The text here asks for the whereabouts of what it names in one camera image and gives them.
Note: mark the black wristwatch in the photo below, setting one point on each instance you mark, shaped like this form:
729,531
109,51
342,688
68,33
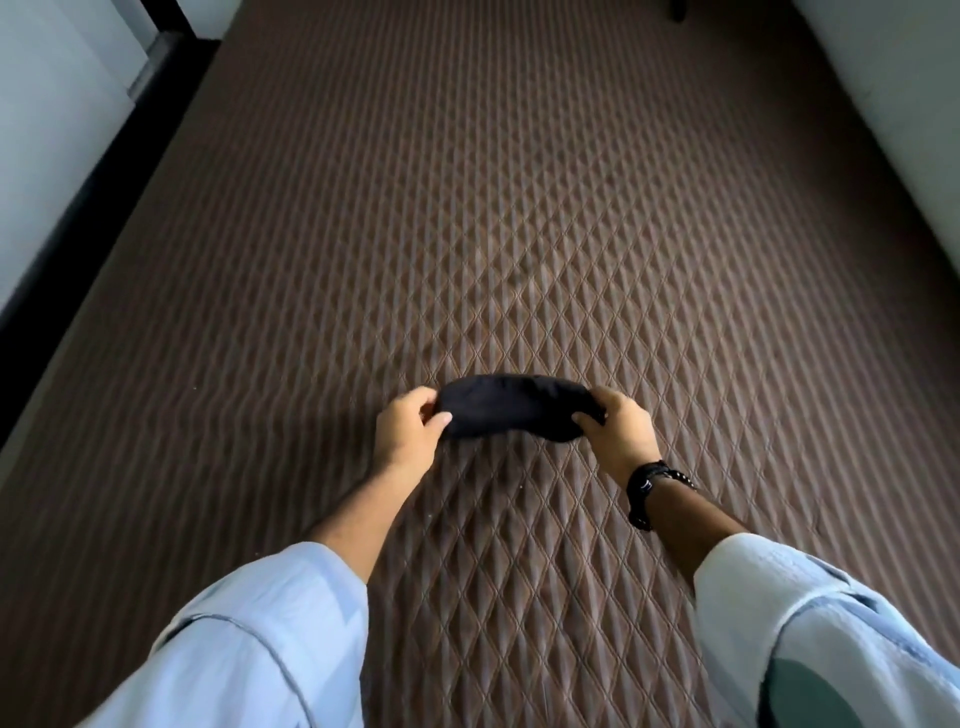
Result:
649,487

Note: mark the person's right hand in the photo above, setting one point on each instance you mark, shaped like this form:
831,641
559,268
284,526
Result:
622,439

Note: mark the person's right thumb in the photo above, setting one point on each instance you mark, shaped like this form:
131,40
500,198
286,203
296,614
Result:
587,421

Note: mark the person's left forearm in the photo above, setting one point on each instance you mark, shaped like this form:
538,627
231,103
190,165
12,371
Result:
352,517

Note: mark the person's left hand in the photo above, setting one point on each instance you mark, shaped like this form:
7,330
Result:
401,435

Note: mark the person's right forearm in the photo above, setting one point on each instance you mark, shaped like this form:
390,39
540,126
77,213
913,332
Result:
686,517

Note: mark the black cloth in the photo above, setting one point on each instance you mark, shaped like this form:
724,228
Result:
517,409

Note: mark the light blue shirt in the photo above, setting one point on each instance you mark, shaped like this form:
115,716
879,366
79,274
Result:
247,645

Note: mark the person's left thumb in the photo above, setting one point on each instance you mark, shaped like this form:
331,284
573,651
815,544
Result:
439,422

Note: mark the brown quilted mattress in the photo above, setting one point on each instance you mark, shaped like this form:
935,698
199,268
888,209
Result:
480,285

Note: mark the black bed frame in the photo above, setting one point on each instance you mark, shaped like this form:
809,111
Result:
82,195

